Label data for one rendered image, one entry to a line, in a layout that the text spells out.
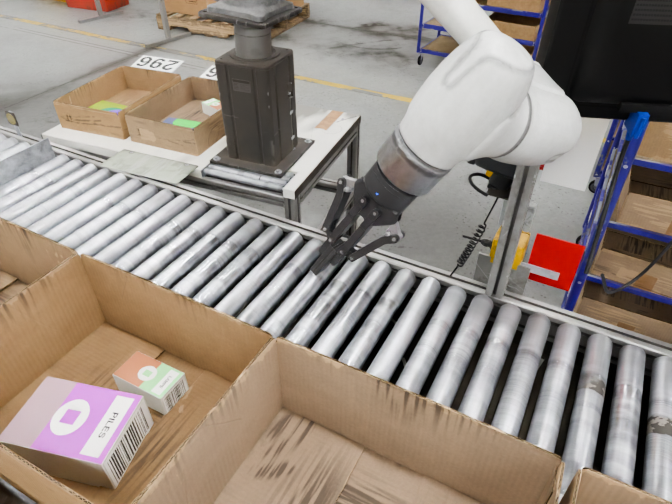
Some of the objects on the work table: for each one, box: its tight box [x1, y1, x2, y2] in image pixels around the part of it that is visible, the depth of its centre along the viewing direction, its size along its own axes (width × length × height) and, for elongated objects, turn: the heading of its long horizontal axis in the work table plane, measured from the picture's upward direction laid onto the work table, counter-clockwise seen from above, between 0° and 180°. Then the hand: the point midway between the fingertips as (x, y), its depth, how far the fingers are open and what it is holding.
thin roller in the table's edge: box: [204, 168, 284, 192], centre depth 164 cm, size 2×28×2 cm, turn 68°
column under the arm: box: [209, 46, 315, 179], centre depth 166 cm, size 26×26×33 cm
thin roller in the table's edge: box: [208, 164, 288, 187], centre depth 166 cm, size 2×28×2 cm, turn 68°
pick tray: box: [125, 76, 226, 156], centre depth 188 cm, size 28×38×10 cm
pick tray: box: [53, 66, 182, 140], centre depth 198 cm, size 28×38×10 cm
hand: (327, 257), depth 85 cm, fingers closed
